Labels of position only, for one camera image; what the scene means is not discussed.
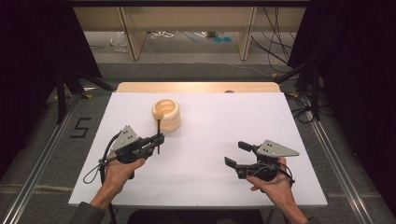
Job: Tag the small green box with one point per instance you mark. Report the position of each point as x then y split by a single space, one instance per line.
211 34

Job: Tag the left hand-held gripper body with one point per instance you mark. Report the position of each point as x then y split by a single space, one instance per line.
127 144

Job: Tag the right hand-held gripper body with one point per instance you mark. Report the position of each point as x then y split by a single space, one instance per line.
271 155

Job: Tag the blue round discs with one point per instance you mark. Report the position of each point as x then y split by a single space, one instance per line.
223 39

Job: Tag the person's left hand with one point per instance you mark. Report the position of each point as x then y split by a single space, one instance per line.
120 174

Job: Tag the black metal stand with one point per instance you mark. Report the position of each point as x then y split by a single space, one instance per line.
71 90
306 84

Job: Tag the person's right hand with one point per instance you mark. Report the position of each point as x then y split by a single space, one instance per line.
275 189

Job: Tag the clear plastic bag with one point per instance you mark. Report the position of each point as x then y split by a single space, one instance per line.
119 42

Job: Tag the aluminium floor rail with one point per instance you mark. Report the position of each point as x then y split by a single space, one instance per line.
40 161
339 161

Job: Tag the black curtain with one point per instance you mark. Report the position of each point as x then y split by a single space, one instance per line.
37 62
358 77

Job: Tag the cream ringed pen holder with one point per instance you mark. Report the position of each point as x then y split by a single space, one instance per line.
166 115

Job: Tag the beige wooden desk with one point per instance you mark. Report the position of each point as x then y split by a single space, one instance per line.
186 21

